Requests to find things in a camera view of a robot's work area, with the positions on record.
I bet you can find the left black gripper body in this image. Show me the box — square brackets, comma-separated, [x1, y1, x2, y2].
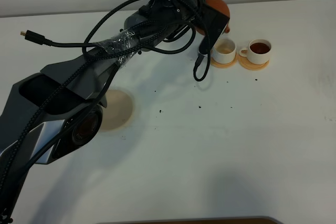
[152, 0, 206, 27]

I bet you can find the brown clay teapot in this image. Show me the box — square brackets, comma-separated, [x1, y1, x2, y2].
[196, 0, 230, 36]

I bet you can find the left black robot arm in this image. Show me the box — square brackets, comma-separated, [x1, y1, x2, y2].
[1, 0, 206, 223]

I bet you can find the left white teacup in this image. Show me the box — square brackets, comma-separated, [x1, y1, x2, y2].
[212, 38, 236, 65]

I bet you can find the white teacup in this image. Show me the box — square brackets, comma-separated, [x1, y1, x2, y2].
[212, 38, 236, 65]
[238, 39, 271, 65]

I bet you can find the left small wooden coaster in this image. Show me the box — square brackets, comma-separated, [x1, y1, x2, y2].
[211, 54, 238, 69]

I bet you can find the small wooden coaster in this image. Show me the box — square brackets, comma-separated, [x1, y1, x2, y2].
[238, 55, 269, 71]
[211, 54, 238, 69]

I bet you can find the right small wooden coaster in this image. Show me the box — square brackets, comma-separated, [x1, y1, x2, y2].
[238, 55, 269, 71]

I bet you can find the right white teacup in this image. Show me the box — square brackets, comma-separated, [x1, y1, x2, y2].
[238, 39, 271, 65]

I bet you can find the large round wooden coaster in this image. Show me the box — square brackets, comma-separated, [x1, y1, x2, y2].
[100, 90, 134, 132]

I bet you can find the dark brown table edge object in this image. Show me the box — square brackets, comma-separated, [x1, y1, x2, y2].
[107, 216, 281, 224]

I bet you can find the black braided camera cable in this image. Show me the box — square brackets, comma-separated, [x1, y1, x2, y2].
[0, 0, 212, 224]

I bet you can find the loose black usb cable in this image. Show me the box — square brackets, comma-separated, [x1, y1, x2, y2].
[20, 23, 196, 57]

